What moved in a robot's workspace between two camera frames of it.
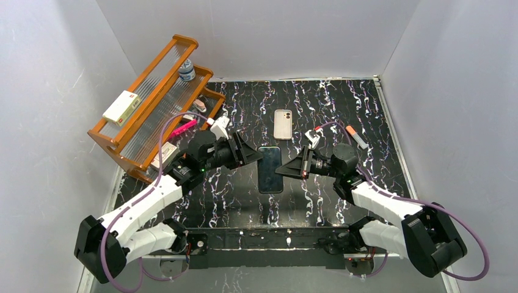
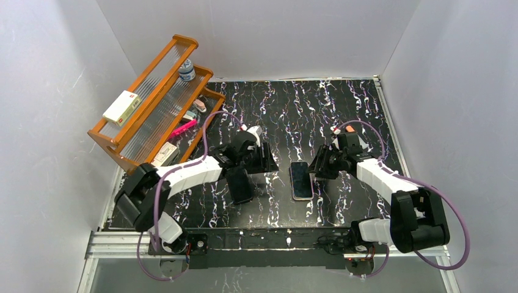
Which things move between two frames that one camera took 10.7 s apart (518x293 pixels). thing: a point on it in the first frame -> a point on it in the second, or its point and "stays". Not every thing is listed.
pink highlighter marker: (179, 129) stays
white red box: (123, 108) stays
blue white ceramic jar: (186, 71) stays
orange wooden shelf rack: (170, 96) stays
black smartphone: (269, 181) -> (241, 188)
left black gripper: (236, 149) -> (256, 157)
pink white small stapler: (200, 105) stays
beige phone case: (283, 124) -> (302, 188)
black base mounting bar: (264, 247) stays
